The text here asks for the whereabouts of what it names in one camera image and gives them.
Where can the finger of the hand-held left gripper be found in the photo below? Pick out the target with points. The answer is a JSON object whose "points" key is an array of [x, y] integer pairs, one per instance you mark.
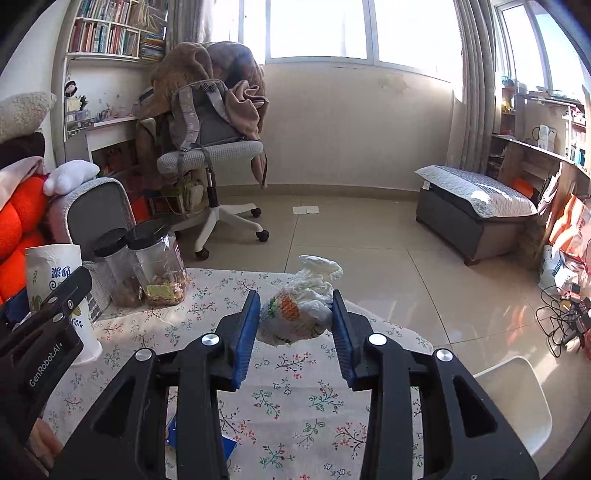
{"points": [[69, 290]]}

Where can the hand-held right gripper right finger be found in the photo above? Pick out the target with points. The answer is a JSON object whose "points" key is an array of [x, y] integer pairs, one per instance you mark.
{"points": [[344, 341]]}

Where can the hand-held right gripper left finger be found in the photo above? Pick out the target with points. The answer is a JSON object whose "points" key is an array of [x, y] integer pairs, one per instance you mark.
{"points": [[244, 341]]}

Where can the white printed paper cup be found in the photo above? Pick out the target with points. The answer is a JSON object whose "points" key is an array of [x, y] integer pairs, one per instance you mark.
{"points": [[41, 263]]}

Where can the white plastic bag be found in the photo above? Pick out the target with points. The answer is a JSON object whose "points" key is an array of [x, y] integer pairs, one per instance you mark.
{"points": [[295, 323]]}

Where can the person's left hand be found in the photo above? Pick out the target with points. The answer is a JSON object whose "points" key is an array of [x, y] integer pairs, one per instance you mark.
{"points": [[44, 441]]}

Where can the grey striped cloth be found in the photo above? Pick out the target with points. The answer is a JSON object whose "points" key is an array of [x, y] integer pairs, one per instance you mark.
{"points": [[99, 295]]}

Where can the clear plastic jar black lid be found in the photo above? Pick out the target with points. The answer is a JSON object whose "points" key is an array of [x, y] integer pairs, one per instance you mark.
{"points": [[117, 277], [157, 267]]}

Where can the grey mesh chair back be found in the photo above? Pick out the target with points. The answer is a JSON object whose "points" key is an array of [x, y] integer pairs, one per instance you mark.
{"points": [[99, 207]]}

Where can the orange knitted cushion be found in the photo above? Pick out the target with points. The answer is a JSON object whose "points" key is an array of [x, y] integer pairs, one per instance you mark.
{"points": [[18, 217]]}

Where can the white plush toy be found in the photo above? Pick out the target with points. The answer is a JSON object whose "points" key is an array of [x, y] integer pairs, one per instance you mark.
{"points": [[69, 175]]}

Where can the blue cardboard box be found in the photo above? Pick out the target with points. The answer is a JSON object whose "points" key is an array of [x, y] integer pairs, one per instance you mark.
{"points": [[171, 434]]}

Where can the pink blanket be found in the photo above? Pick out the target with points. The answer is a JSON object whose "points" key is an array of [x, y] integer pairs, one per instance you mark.
{"points": [[18, 173]]}

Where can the white paper sheet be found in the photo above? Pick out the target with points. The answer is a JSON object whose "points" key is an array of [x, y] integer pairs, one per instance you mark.
{"points": [[305, 210]]}

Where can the dark brown cloth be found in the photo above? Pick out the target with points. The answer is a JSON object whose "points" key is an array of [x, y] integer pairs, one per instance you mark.
{"points": [[18, 147]]}

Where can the dark storage bench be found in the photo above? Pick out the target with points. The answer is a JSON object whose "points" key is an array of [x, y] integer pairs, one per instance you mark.
{"points": [[457, 230]]}

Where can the white desk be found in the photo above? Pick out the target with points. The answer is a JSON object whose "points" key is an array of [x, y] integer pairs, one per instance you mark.
{"points": [[111, 127]]}

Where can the white plastic chair seat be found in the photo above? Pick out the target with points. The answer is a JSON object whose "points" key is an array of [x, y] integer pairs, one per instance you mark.
{"points": [[512, 397]]}

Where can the grey fuzzy pillow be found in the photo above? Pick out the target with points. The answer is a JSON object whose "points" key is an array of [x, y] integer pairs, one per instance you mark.
{"points": [[23, 115]]}

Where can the white-based office chair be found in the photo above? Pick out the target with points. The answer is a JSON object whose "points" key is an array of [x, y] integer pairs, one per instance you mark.
{"points": [[217, 150]]}

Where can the quilted grey cushion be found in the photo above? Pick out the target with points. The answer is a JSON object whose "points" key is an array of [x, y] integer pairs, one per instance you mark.
{"points": [[475, 189]]}

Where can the small doll figure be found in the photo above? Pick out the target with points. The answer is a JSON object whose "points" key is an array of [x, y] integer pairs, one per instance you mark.
{"points": [[70, 88]]}

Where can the white printed bag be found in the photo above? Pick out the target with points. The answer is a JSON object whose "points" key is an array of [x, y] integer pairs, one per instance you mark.
{"points": [[556, 270]]}

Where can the orange plastic bag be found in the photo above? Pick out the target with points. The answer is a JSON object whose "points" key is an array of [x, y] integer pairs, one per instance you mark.
{"points": [[572, 226]]}

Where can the bookshelf with books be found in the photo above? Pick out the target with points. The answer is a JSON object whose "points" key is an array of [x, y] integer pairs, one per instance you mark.
{"points": [[106, 32]]}

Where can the wooden shelf desk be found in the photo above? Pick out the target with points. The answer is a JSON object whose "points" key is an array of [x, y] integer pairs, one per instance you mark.
{"points": [[531, 152]]}

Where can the grey curtain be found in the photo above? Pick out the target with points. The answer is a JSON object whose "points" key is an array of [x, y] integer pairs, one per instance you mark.
{"points": [[475, 92]]}

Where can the large window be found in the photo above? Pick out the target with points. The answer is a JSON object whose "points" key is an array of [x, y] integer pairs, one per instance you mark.
{"points": [[323, 27]]}

